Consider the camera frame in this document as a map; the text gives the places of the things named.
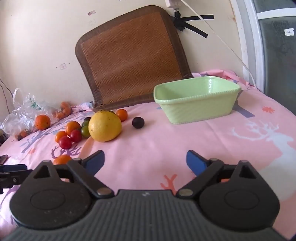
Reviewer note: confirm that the pile of small oranges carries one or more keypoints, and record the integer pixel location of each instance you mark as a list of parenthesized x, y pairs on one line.
[(65, 109)]

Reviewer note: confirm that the clear plastic bag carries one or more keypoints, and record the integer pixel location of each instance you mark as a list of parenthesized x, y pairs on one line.
[(20, 115)]

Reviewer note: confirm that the light green plastic basin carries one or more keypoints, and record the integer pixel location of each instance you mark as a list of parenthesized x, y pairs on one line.
[(196, 109)]

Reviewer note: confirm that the white framed glass door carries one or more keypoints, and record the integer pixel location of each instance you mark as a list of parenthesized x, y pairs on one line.
[(277, 58)]

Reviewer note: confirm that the brown woven seat cushion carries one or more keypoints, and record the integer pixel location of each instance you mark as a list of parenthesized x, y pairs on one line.
[(131, 58)]

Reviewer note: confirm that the pink printed bedsheet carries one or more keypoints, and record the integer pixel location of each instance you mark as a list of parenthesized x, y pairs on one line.
[(150, 139)]

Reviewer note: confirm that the white wall socket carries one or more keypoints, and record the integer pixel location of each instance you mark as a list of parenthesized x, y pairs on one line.
[(63, 66)]

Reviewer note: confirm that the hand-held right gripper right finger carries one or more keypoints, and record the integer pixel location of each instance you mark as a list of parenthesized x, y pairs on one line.
[(195, 162)]

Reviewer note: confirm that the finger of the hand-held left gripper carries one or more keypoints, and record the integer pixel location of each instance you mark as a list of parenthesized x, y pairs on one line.
[(12, 175)]

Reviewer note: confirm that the white wall charger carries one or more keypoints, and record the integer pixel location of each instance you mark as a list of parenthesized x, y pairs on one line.
[(172, 3)]

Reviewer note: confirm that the green tomato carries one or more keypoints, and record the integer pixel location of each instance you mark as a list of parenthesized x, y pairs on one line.
[(85, 131)]

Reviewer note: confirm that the white sticker on glass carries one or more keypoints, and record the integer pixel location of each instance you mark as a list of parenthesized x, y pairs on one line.
[(288, 32)]

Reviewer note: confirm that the black tape strips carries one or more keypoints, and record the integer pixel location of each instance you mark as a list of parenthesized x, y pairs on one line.
[(179, 23)]

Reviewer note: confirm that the red cherry tomato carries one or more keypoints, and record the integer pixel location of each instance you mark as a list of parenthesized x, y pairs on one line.
[(65, 142), (75, 136)]

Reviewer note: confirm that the orange mandarin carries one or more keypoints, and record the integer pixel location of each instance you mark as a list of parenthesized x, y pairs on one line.
[(59, 135), (62, 160), (121, 114), (42, 122), (73, 127)]

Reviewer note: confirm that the large yellow grapefruit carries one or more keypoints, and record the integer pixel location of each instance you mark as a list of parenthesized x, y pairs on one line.
[(105, 126)]

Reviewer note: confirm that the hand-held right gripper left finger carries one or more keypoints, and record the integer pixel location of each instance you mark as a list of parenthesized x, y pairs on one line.
[(96, 160)]

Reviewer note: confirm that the dark purple plum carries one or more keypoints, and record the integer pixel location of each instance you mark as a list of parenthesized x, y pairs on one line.
[(138, 122)]

